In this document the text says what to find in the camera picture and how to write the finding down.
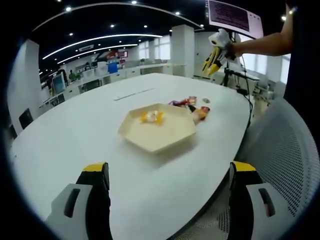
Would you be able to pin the large display screen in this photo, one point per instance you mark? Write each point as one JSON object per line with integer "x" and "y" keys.
{"x": 232, "y": 15}

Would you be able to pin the bright red bar food packet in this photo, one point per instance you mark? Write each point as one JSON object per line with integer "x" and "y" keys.
{"x": 205, "y": 109}

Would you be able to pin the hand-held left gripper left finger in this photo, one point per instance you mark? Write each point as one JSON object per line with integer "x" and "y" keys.
{"x": 72, "y": 212}

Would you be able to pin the white office counter row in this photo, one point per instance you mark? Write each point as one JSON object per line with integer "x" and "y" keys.
{"x": 112, "y": 75}

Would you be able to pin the beige hexagonal tray container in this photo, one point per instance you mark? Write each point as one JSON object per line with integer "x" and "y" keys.
{"x": 162, "y": 135}

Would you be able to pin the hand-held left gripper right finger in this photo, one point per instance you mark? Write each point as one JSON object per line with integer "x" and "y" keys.
{"x": 257, "y": 212}

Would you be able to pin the blue box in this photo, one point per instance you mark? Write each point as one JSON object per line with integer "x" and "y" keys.
{"x": 112, "y": 67}

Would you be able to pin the person's right hand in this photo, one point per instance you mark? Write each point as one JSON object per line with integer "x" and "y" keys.
{"x": 233, "y": 51}

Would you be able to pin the yellow clear pastry food packet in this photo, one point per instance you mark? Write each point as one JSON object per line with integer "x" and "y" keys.
{"x": 151, "y": 117}
{"x": 199, "y": 116}

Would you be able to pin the white framed computer monitor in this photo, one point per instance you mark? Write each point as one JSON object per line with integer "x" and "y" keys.
{"x": 59, "y": 84}

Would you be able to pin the black screen stand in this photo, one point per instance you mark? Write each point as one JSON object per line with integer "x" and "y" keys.
{"x": 226, "y": 75}

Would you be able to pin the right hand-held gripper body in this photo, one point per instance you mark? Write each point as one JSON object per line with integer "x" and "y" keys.
{"x": 221, "y": 38}

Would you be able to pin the grey mesh office chair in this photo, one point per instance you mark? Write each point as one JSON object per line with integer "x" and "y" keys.
{"x": 280, "y": 155}

